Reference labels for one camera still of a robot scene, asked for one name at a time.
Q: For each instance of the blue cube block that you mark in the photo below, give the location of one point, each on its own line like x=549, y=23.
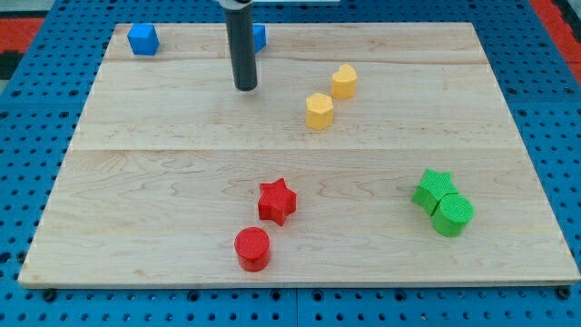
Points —
x=143, y=39

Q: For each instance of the red cylinder block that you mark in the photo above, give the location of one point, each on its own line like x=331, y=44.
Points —
x=253, y=248

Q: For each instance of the blue block behind tool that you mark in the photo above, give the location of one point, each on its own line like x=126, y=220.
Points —
x=259, y=36

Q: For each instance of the green cylinder block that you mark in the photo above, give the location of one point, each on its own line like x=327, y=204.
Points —
x=452, y=215

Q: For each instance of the green star block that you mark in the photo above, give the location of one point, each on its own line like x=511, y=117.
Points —
x=432, y=188

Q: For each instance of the yellow heart block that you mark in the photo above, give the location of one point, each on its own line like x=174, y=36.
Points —
x=343, y=83

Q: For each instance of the red star block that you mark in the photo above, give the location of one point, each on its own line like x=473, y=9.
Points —
x=276, y=202

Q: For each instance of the yellow hexagon block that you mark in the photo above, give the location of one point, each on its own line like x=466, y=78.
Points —
x=319, y=111

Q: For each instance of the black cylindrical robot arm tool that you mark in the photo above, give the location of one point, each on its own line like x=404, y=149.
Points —
x=238, y=20

